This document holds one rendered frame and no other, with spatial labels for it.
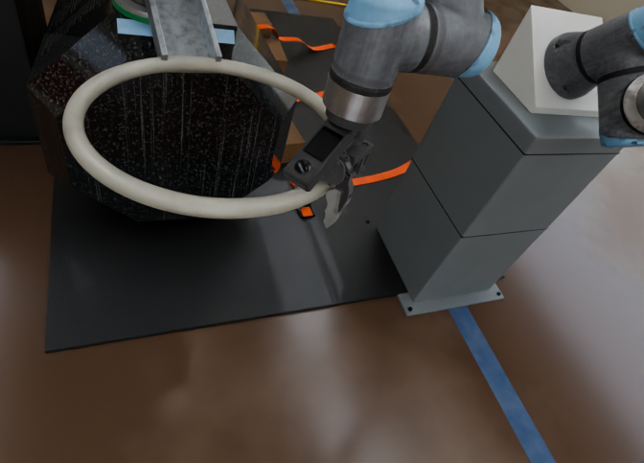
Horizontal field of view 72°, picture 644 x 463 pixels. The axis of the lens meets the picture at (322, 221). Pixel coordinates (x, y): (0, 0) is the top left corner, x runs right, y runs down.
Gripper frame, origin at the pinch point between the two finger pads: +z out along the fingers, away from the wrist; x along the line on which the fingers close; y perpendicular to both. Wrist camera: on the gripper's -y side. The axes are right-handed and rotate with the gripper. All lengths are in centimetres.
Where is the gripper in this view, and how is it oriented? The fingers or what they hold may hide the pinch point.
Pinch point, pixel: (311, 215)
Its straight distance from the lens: 77.1
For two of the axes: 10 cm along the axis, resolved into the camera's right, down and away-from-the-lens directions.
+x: -8.0, -5.3, 2.9
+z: -2.4, 7.1, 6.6
